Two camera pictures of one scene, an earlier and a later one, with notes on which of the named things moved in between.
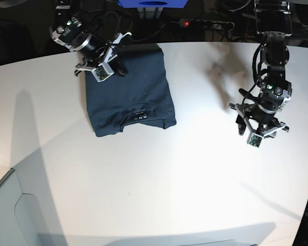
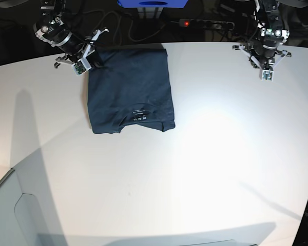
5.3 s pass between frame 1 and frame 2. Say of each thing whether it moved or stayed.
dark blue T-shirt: stayed
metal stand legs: stayed
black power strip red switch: stayed
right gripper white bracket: moved
